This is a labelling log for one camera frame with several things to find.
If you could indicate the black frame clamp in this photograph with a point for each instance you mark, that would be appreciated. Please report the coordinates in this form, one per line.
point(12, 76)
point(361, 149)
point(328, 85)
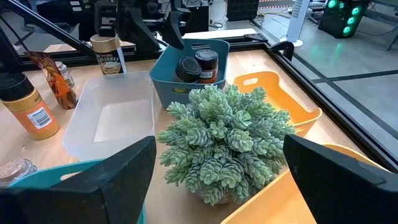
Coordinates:
point(284, 46)

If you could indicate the orange spice jar black lid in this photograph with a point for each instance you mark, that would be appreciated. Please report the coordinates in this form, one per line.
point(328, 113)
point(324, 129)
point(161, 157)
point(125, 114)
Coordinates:
point(206, 60)

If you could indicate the teal plastic bin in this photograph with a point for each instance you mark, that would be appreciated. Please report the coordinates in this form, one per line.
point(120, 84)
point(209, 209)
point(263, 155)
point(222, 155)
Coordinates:
point(46, 177)

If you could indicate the stand with white round base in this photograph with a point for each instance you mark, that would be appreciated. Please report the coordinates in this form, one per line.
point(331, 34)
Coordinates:
point(298, 18)

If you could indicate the black cabinet box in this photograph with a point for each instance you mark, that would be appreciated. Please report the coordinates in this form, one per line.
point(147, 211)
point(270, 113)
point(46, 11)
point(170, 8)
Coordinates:
point(242, 9)

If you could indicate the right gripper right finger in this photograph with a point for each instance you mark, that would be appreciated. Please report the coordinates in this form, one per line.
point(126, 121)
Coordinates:
point(342, 199)

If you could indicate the clear plastic bin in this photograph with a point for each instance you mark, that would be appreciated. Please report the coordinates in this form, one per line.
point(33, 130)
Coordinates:
point(109, 124)

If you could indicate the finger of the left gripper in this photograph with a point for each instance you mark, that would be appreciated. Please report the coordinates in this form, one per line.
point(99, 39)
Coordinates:
point(175, 28)
point(141, 34)

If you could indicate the small yellow plastic bin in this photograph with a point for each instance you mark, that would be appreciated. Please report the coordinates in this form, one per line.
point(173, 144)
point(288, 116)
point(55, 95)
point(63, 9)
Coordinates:
point(280, 96)

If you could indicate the small glass spice jar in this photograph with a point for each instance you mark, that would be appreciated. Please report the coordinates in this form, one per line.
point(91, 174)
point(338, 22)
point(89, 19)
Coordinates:
point(66, 74)
point(15, 169)

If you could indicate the large yellow plastic bin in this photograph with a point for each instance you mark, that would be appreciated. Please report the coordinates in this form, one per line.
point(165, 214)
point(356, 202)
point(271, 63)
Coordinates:
point(270, 205)

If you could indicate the dark spice jar black lid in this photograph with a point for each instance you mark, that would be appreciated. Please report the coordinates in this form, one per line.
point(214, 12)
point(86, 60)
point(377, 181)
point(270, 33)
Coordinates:
point(188, 70)

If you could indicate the computer tower green fans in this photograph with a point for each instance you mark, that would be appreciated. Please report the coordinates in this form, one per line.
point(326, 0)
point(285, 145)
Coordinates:
point(339, 18)

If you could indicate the cardboard canister tan lid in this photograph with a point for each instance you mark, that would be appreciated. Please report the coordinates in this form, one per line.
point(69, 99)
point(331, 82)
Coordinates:
point(107, 62)

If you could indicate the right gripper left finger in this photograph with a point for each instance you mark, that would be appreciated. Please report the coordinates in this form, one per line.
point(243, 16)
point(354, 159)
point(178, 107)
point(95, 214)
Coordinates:
point(93, 202)

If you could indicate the green artificial succulent plant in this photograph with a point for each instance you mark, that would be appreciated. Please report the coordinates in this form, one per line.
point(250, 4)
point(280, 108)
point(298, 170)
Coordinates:
point(224, 140)

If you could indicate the orange barcode jar black lid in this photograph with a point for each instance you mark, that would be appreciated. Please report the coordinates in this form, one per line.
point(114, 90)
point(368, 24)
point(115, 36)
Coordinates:
point(31, 115)

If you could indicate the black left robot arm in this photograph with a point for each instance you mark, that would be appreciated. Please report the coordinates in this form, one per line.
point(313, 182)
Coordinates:
point(105, 12)

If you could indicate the orange spice pouch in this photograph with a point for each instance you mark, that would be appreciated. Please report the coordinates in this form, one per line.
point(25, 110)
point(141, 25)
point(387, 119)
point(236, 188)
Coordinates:
point(56, 87)

